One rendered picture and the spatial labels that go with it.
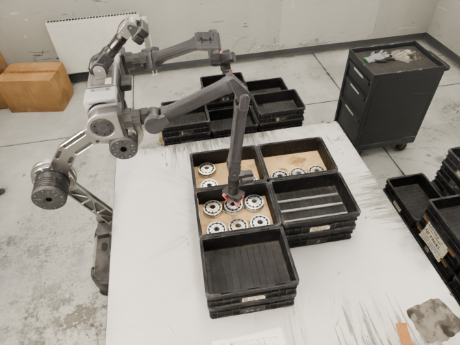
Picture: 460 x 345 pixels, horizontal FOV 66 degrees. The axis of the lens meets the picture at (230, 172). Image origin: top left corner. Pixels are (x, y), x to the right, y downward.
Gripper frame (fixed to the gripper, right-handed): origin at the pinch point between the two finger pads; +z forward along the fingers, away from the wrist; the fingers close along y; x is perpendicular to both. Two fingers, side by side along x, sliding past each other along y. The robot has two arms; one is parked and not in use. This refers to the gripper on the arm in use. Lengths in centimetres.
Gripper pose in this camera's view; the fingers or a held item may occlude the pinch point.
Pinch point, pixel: (233, 202)
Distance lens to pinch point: 188.3
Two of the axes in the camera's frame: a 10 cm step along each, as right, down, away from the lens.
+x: -5.9, 5.7, -5.7
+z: 0.0, 7.1, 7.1
